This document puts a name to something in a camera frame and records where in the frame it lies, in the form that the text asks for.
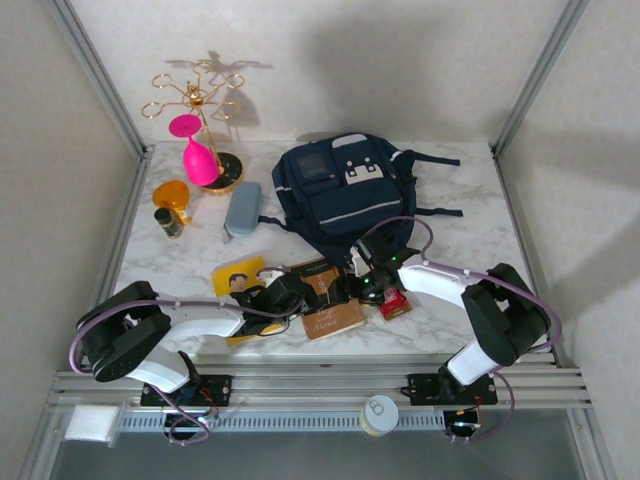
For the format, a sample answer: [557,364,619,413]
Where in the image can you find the brown and black book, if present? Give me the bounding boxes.
[287,257,366,342]

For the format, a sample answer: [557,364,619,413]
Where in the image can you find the red box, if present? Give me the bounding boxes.
[378,287,414,321]

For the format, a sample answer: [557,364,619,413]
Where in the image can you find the yellow book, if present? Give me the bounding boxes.
[211,255,296,347]

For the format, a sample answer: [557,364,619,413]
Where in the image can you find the navy blue backpack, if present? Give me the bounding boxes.
[271,132,464,271]

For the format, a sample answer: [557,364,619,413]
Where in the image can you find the grey-blue pencil case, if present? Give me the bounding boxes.
[223,181,264,237]

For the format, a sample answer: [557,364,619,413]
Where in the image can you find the silver tin can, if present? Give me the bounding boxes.
[360,394,400,438]

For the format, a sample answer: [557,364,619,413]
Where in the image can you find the small dark spice jar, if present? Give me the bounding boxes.
[153,207,184,240]

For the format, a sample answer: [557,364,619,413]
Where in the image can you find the gold wine glass rack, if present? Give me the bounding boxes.
[141,58,247,196]

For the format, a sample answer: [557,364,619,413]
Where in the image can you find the orange wine glass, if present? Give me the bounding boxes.
[152,180,194,225]

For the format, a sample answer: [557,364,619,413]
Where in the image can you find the pink wine glass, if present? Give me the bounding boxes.
[168,113,222,185]

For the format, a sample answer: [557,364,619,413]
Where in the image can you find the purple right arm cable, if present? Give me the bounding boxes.
[362,215,564,444]

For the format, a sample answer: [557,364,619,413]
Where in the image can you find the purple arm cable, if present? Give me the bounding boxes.
[68,266,306,446]
[362,215,564,444]

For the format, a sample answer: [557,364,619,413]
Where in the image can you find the aluminium frame cross rail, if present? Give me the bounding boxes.
[43,367,594,412]

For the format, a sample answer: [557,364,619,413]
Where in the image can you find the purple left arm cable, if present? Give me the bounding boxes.
[68,266,306,446]

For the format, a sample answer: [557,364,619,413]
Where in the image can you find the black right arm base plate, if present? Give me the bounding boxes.
[408,372,499,406]

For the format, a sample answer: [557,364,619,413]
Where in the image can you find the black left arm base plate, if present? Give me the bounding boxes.
[139,373,234,407]

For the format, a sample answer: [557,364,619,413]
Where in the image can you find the grey slotted cable duct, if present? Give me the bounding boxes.
[117,410,446,432]

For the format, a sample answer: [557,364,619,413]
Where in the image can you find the aluminium side rail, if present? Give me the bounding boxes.
[492,144,566,369]
[79,147,155,371]

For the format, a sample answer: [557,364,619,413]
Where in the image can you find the aluminium frame post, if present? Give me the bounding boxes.
[43,0,156,160]
[492,0,591,156]

